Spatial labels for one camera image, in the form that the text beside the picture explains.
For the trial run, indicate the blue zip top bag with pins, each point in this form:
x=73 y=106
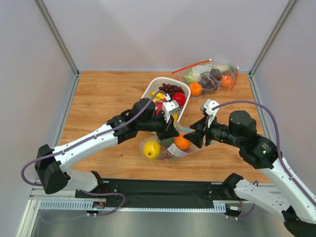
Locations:
x=182 y=131

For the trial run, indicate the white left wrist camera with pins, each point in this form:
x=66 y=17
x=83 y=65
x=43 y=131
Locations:
x=169 y=108

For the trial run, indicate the orange in red bag back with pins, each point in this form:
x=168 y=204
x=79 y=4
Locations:
x=226 y=81

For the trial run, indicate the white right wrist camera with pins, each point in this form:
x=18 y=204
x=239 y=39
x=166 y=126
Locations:
x=209 y=112

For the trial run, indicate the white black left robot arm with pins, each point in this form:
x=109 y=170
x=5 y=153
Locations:
x=54 y=166

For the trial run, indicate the dark red grape bunch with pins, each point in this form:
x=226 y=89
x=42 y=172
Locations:
x=171 y=89

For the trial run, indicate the yellow fake bananas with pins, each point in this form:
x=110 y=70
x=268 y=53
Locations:
x=158 y=97

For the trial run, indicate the orange in red bag front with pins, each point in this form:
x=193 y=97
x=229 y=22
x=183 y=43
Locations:
x=196 y=89

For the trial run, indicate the red zip top bag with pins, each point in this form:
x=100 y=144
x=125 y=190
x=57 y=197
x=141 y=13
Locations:
x=207 y=65

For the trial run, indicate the pink fake dragon fruit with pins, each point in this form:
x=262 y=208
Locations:
x=158 y=106

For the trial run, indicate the fake lychee bunch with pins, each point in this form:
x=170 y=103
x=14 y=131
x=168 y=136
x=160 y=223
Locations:
x=174 y=154

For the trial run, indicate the orange in red bag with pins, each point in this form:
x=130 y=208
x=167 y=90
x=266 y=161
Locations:
x=196 y=89
x=226 y=81

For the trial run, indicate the white perforated plastic basket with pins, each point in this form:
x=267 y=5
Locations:
x=157 y=82

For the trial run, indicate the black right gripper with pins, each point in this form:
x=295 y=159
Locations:
x=205 y=132

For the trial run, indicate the bagged dark grapes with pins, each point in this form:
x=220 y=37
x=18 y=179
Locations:
x=210 y=80

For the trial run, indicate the red fake apple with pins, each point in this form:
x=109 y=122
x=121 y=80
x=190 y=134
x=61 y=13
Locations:
x=180 y=98

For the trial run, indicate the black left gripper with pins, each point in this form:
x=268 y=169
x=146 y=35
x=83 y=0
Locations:
x=163 y=127

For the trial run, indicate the pale green fake cabbage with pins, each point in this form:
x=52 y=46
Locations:
x=190 y=78

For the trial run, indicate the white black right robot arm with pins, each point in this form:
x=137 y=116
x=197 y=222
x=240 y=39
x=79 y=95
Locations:
x=296 y=211

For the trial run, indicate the aluminium frame rail left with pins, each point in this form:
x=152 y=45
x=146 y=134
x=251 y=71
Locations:
x=65 y=73

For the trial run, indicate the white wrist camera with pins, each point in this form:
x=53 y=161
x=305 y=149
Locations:
x=169 y=108
x=209 y=112

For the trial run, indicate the orange fake orange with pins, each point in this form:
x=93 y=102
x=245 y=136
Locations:
x=181 y=142

